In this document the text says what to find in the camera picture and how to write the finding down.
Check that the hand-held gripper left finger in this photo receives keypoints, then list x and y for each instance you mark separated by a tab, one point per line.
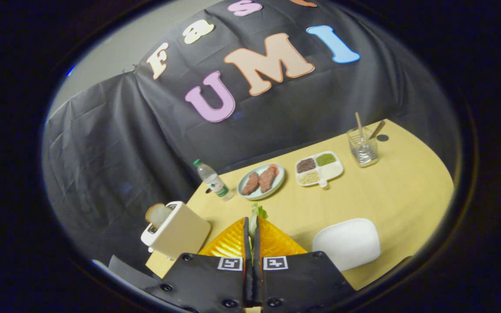
207	280

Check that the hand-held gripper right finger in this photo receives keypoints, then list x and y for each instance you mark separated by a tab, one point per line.
302	278

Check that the green lettuce leaf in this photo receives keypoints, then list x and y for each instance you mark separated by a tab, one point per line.
259	213

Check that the brown bread slice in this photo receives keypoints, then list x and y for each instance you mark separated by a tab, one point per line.
158	214

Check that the white toaster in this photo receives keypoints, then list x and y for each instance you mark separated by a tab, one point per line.
181	234

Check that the white rectangular plate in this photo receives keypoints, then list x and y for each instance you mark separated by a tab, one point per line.
346	243

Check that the grey ribbed chair back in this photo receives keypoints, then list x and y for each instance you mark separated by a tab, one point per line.
128	271

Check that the pale green round plate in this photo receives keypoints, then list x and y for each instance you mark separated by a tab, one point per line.
280	181

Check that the clear plastic water bottle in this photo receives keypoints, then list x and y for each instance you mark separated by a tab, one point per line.
213	180

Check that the reddish brown meat piece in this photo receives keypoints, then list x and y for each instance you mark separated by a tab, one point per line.
268	178

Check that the white divided condiment tray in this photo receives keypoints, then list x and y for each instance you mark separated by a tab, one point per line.
331	171

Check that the clear glass cup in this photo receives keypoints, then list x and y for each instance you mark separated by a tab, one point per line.
363	152

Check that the black backdrop cloth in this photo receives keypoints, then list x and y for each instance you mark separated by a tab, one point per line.
124	152

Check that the light wooden stick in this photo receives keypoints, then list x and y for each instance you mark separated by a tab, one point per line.
359	124

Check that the dark wooden stick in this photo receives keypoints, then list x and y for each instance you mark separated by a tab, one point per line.
377	129

